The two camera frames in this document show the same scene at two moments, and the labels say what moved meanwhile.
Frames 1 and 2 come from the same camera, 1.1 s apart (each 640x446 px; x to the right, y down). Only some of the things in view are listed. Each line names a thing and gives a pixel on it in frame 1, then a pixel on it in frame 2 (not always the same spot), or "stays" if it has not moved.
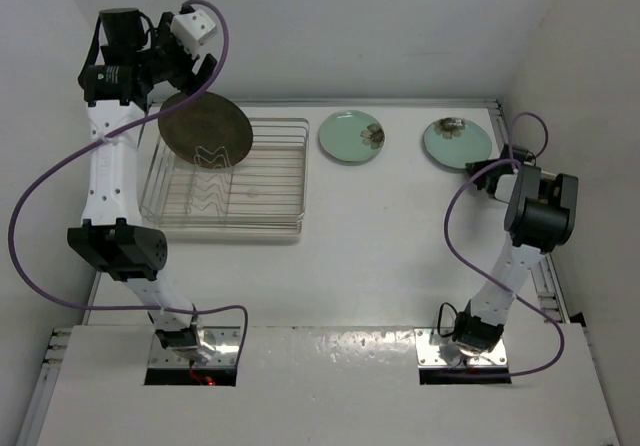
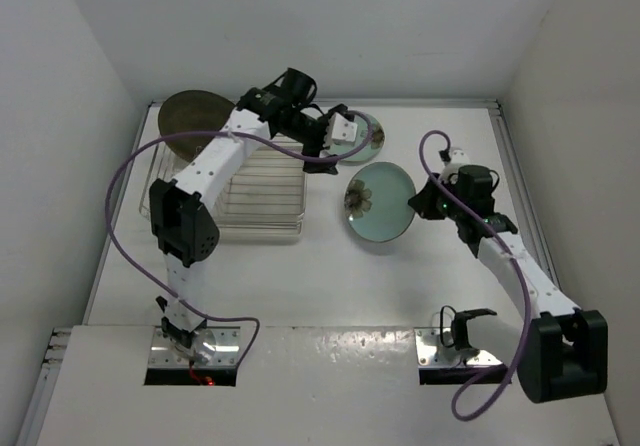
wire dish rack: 262,192 stays
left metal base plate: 218,346 stays
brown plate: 210,130 stays
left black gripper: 187,81 -> 319,142
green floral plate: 456,141 -> 376,202
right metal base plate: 429,355 stays
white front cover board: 314,386 stays
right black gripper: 477,167 -> 422,202
